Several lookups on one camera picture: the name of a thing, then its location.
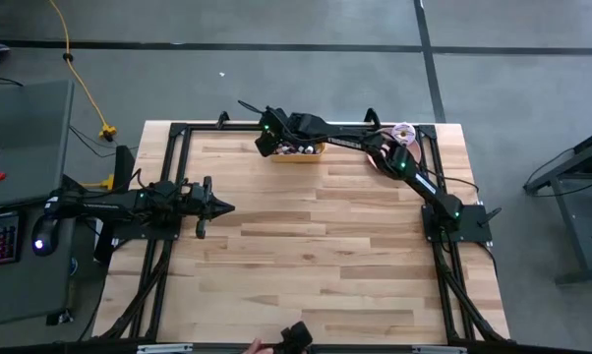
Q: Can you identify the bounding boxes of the black aluminium table frame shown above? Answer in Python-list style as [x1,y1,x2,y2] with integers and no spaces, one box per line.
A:
[91,107,512,345]

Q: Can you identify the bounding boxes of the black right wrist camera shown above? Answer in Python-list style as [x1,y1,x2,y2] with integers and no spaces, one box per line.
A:
[254,133,278,158]

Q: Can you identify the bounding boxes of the black handheld device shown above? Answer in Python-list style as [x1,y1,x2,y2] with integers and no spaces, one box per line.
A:
[271,321,315,354]

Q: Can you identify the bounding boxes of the person's hand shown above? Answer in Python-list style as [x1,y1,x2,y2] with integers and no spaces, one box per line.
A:
[241,337,276,354]

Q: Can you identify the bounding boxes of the black desk caster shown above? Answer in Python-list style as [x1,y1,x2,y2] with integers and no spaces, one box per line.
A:
[45,308,76,327]

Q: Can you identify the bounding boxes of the grey desk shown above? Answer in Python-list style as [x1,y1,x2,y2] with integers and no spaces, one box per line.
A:
[0,80,77,329]

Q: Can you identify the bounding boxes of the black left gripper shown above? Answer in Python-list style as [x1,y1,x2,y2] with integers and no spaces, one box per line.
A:
[180,175,236,241]

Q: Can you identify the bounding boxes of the black computer mouse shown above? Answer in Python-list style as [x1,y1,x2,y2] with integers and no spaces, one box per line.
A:
[30,215,60,258]

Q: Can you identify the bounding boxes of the orange plastic bin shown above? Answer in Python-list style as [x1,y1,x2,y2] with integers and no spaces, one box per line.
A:
[269,141,326,164]

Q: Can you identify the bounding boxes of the yellow extension cable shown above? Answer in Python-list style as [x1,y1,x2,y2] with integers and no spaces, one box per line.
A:
[47,0,118,143]

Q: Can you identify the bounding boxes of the black power box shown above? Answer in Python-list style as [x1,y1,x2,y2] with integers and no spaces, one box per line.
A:
[112,144,137,194]

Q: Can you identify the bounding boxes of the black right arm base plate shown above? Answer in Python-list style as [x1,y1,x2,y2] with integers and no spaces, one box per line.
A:
[421,203,503,244]

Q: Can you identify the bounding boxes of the pink round plate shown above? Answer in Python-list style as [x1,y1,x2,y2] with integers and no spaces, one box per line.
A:
[366,126,423,173]

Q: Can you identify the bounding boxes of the thin black power cables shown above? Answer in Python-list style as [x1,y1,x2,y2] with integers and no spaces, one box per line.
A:
[68,124,141,159]

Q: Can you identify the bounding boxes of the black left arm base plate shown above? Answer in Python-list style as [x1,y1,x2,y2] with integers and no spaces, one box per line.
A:
[109,215,183,242]

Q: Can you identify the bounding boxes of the silver metal bracket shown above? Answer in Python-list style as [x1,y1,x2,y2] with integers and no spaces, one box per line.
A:
[411,345,468,354]
[136,343,195,354]

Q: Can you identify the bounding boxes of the black metal cart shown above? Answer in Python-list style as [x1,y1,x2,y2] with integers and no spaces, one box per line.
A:
[522,122,592,287]

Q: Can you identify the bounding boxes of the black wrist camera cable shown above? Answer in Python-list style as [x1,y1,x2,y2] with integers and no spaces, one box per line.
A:
[237,99,268,118]

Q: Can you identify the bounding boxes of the yellow power plug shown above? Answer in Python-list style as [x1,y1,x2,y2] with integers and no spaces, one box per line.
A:
[79,174,116,192]

